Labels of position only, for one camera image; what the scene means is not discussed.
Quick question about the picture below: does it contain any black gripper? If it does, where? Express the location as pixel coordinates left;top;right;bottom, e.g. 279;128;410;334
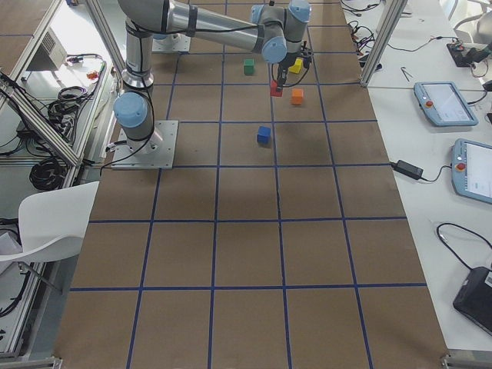
276;50;301;92

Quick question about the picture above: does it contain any red wooden block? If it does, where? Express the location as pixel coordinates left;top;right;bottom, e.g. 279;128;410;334
270;80;283;97

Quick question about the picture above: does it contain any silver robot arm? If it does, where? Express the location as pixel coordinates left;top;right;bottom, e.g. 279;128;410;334
153;34;181;42
112;1;308;168

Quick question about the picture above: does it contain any yellow wooden block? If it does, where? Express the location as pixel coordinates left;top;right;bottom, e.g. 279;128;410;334
288;58;304;74

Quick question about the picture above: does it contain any orange wooden block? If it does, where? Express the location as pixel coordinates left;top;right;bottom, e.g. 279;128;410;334
291;88;304;106

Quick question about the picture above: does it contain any green wooden block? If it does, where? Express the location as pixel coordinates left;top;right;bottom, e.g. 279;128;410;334
243;58;255;75

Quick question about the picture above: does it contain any blue wooden block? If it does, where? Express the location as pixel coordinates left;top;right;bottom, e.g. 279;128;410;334
257;126;271;145

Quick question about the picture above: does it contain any black power adapter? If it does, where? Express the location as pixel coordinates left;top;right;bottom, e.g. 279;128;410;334
391;160;424;180

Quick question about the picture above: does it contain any upper teach pendant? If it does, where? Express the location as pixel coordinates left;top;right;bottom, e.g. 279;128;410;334
413;81;478;127

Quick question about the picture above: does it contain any teach pendant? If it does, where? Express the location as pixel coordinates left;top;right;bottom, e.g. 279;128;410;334
413;81;478;127
451;138;491;204

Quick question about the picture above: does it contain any black device on desk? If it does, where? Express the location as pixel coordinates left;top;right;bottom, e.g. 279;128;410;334
446;41;478;68

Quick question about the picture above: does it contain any lower teach pendant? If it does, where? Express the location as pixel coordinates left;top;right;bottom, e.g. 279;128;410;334
451;138;491;204

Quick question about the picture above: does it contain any grey electronics box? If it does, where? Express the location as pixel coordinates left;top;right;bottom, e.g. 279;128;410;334
25;15;68;71

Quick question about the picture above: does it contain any white plastic chair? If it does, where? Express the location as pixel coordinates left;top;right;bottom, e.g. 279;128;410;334
1;181;99;262

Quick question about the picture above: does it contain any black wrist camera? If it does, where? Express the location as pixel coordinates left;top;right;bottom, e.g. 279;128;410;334
298;41;313;70

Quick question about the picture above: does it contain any aluminium frame post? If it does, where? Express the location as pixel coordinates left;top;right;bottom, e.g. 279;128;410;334
361;0;407;87

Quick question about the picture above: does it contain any black cable on desk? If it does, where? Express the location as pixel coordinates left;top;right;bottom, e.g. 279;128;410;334
435;221;492;270

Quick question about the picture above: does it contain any coiled black cable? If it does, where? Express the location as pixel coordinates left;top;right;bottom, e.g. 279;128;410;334
29;158;65;191

